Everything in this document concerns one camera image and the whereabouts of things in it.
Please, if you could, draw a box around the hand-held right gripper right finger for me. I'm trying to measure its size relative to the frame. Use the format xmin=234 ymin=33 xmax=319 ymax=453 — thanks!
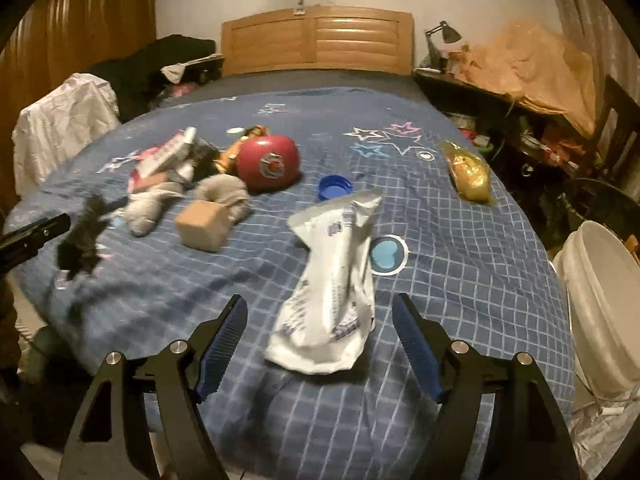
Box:
xmin=392 ymin=292 xmax=581 ymax=480

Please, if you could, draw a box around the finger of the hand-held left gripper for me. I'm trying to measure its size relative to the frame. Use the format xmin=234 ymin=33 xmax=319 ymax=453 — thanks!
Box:
xmin=0 ymin=212 xmax=71 ymax=267

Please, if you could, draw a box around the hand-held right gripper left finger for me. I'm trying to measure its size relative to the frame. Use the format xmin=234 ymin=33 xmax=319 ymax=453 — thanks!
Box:
xmin=60 ymin=294 xmax=249 ymax=480

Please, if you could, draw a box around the black fuzzy item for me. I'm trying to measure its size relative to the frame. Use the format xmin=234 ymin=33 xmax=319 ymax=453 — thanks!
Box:
xmin=55 ymin=194 xmax=110 ymax=282

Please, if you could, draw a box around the white plastic snack bag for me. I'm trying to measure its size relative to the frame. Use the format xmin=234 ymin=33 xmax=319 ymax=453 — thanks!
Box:
xmin=264 ymin=189 xmax=384 ymax=376

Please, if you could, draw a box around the white plastic basin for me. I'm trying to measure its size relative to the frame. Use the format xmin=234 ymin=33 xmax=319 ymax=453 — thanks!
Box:
xmin=551 ymin=220 xmax=640 ymax=397

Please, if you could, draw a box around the blue checked star blanket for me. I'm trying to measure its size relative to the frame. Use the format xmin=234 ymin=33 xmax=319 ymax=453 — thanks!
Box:
xmin=10 ymin=85 xmax=576 ymax=480

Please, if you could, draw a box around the white crumpled cloth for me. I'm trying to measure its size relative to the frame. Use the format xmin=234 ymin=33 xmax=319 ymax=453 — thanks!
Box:
xmin=12 ymin=73 xmax=122 ymax=197

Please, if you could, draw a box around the grey plush toy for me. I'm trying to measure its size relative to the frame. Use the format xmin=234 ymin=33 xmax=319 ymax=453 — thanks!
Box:
xmin=124 ymin=174 xmax=252 ymax=239

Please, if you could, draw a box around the tan wooden block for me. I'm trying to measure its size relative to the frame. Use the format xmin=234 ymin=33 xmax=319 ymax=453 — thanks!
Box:
xmin=174 ymin=199 xmax=227 ymax=254

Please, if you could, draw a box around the white and red tube box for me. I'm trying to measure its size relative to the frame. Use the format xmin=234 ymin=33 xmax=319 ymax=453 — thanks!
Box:
xmin=129 ymin=127 xmax=202 ymax=187

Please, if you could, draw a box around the blue bottle cap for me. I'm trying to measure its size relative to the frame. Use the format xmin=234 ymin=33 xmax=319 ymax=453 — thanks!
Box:
xmin=318 ymin=174 xmax=355 ymax=201

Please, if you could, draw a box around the red round ball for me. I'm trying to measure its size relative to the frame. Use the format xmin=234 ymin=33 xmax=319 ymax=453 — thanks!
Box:
xmin=235 ymin=132 xmax=302 ymax=194

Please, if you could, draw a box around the gold snack packet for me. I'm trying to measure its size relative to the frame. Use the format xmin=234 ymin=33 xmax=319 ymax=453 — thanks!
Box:
xmin=439 ymin=140 xmax=497 ymax=206

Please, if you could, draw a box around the orange toy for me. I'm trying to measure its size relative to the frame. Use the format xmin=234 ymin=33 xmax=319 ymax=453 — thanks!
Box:
xmin=214 ymin=124 xmax=272 ymax=177

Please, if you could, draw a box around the black clothes pile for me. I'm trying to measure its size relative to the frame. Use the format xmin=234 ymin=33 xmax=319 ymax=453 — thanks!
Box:
xmin=87 ymin=34 xmax=224 ymax=112

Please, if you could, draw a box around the brown wooden wardrobe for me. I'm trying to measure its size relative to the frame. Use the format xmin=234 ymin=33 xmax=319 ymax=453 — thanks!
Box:
xmin=0 ymin=0 xmax=158 ymax=211

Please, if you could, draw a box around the dark wooden desk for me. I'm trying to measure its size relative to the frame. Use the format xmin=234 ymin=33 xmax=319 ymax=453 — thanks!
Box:
xmin=413 ymin=67 xmax=601 ymax=181

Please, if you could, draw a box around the orange cloth cover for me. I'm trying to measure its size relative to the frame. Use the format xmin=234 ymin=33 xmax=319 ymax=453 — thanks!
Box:
xmin=451 ymin=19 xmax=599 ymax=137

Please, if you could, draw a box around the dark wooden chair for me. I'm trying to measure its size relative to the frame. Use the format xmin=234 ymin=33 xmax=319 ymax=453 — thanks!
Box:
xmin=589 ymin=75 xmax=640 ymax=173

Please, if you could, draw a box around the wooden bed headboard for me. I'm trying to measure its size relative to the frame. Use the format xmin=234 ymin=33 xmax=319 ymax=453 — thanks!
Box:
xmin=220 ymin=6 xmax=416 ymax=78

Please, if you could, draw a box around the dark desk lamp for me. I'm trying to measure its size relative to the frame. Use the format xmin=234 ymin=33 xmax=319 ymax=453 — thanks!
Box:
xmin=424 ymin=20 xmax=463 ymax=69

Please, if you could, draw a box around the patterned curtain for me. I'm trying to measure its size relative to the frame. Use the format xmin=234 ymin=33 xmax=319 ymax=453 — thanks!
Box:
xmin=547 ymin=0 xmax=640 ymax=91

